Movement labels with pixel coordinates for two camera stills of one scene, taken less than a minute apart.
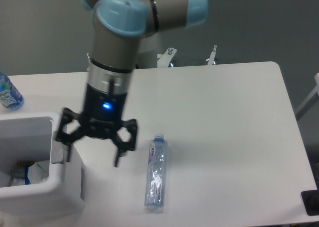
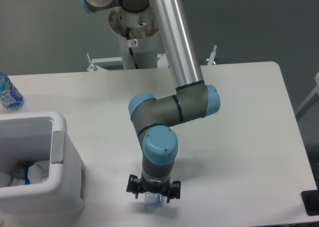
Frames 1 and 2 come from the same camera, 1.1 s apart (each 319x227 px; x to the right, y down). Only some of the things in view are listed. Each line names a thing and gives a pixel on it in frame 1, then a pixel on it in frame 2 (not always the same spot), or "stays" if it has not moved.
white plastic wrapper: [38, 172] stays
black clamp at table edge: [310, 199] stays
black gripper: [101, 116] -> [163, 188]
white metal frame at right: [310, 101] stays
